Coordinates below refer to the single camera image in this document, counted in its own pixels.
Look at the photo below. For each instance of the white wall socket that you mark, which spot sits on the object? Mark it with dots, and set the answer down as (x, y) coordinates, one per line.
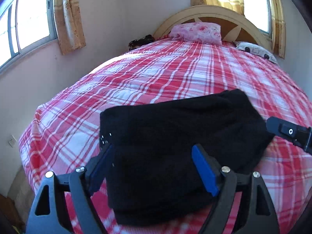
(12, 141)

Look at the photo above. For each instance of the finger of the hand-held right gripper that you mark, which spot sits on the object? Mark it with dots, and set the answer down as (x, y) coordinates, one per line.
(282, 130)

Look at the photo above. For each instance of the large sliding window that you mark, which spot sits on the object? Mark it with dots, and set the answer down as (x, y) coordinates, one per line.
(31, 22)

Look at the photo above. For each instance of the black pants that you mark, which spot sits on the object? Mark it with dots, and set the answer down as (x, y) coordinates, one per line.
(170, 131)

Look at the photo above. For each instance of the brown wooden furniture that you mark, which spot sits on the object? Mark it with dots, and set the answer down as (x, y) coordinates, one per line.
(6, 207)

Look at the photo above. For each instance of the red plaid bed cover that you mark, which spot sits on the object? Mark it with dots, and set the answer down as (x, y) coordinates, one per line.
(146, 78)

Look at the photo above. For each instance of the cream wooden headboard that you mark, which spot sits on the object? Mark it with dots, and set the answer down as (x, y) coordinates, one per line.
(219, 13)

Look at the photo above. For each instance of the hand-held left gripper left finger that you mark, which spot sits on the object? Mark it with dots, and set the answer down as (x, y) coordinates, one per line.
(101, 170)

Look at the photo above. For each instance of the dark bundle beside bed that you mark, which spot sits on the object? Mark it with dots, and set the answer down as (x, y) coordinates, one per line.
(140, 42)

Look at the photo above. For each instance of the window behind headboard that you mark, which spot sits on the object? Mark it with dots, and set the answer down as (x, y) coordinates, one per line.
(256, 7)

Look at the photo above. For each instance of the pink floral pillow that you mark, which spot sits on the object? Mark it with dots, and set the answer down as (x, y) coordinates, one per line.
(197, 33)

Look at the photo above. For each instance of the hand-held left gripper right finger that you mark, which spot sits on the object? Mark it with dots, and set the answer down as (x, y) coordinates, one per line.
(204, 170)

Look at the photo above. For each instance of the white patterned pillow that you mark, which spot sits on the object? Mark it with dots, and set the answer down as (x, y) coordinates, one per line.
(256, 51)

